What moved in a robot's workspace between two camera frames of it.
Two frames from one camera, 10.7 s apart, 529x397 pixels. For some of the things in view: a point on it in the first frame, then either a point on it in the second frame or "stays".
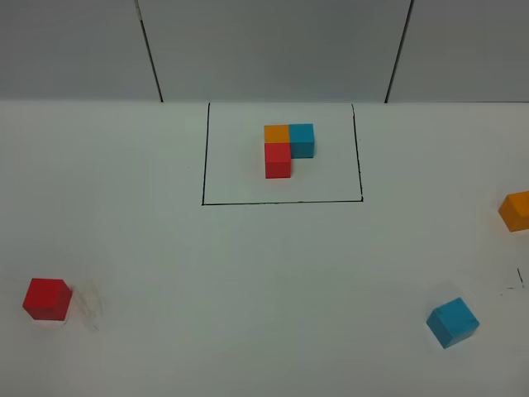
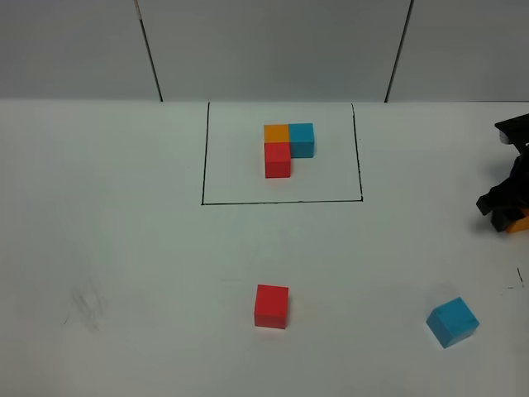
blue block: (452, 322) stays
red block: (47, 298) to (271, 306)
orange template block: (277, 133) stays
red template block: (278, 160) stays
